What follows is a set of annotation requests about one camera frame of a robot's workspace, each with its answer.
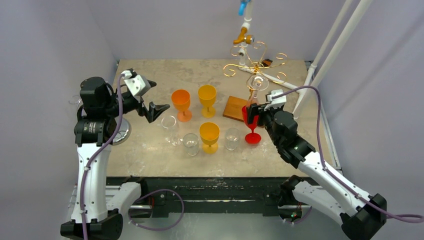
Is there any yellow plastic goblet near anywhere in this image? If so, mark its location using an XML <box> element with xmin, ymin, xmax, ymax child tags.
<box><xmin>199</xmin><ymin>122</ymin><xmax>220</xmax><ymax>154</ymax></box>

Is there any clear short glass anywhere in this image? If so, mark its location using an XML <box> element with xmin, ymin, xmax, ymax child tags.
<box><xmin>182</xmin><ymin>133</ymin><xmax>199</xmax><ymax>156</ymax></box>
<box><xmin>225</xmin><ymin>127</ymin><xmax>241</xmax><ymax>151</ymax></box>

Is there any gold rack with wooden base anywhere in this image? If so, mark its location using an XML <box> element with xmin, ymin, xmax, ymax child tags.
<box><xmin>222</xmin><ymin>41</ymin><xmax>288</xmax><ymax>122</ymax></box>

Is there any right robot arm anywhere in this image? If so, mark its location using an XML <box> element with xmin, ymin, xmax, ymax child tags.
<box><xmin>243</xmin><ymin>103</ymin><xmax>387</xmax><ymax>240</ymax></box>

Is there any white pvc pipe frame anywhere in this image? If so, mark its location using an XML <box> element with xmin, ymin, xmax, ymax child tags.
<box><xmin>237</xmin><ymin>0</ymin><xmax>375</xmax><ymax>120</ymax></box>

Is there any yellow plastic goblet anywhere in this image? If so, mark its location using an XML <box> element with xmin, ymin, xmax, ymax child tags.
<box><xmin>198</xmin><ymin>84</ymin><xmax>217</xmax><ymax>118</ymax></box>
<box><xmin>199</xmin><ymin>122</ymin><xmax>220</xmax><ymax>154</ymax></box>

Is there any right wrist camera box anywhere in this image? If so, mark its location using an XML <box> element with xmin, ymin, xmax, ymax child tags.
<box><xmin>265</xmin><ymin>89</ymin><xmax>287</xmax><ymax>109</ymax></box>

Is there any clear short glass right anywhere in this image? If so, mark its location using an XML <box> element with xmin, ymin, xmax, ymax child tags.
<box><xmin>225</xmin><ymin>127</ymin><xmax>241</xmax><ymax>151</ymax></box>

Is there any clear short glass left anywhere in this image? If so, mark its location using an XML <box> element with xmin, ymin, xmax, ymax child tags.
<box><xmin>182</xmin><ymin>133</ymin><xmax>199</xmax><ymax>156</ymax></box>

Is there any yellow plastic goblet far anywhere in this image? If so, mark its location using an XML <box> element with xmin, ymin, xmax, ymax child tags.
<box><xmin>198</xmin><ymin>84</ymin><xmax>217</xmax><ymax>118</ymax></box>

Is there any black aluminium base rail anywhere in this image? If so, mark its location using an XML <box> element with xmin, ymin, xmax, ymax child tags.
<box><xmin>68</xmin><ymin>177</ymin><xmax>332</xmax><ymax>220</ymax></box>

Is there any brass faucet with blue handle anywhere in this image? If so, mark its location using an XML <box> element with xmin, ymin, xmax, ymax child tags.
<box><xmin>233</xmin><ymin>0</ymin><xmax>255</xmax><ymax>45</ymax></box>

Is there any chrome wine glass rack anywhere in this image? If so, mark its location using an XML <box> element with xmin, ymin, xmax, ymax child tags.
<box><xmin>68</xmin><ymin>95</ymin><xmax>132</xmax><ymax>146</ymax></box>

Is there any clear wine glass left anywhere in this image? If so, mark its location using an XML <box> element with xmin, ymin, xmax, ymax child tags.
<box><xmin>161</xmin><ymin>115</ymin><xmax>181</xmax><ymax>147</ymax></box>

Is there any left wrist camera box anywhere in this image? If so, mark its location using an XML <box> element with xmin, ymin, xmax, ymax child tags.
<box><xmin>121</xmin><ymin>68</ymin><xmax>150</xmax><ymax>97</ymax></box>

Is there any small black orange object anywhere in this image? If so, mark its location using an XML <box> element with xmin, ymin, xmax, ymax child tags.
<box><xmin>261</xmin><ymin>58</ymin><xmax>273</xmax><ymax>67</ymax></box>

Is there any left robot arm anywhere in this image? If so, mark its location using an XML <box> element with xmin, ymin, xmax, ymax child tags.
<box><xmin>60</xmin><ymin>72</ymin><xmax>169</xmax><ymax>240</ymax></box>

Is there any orange plastic goblet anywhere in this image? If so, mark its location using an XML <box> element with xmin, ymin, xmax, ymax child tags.
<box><xmin>171</xmin><ymin>89</ymin><xmax>192</xmax><ymax>123</ymax></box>

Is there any clear tall flute glass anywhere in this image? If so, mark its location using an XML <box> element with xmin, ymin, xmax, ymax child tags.
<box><xmin>245</xmin><ymin>74</ymin><xmax>269</xmax><ymax>108</ymax></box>

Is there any red plastic wine glass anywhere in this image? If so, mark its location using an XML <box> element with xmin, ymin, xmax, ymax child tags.
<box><xmin>241</xmin><ymin>106</ymin><xmax>262</xmax><ymax>145</ymax></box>

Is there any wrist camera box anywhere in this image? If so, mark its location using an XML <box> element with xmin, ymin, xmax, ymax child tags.
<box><xmin>121</xmin><ymin>68</ymin><xmax>150</xmax><ymax>97</ymax></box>
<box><xmin>265</xmin><ymin>89</ymin><xmax>287</xmax><ymax>109</ymax></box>

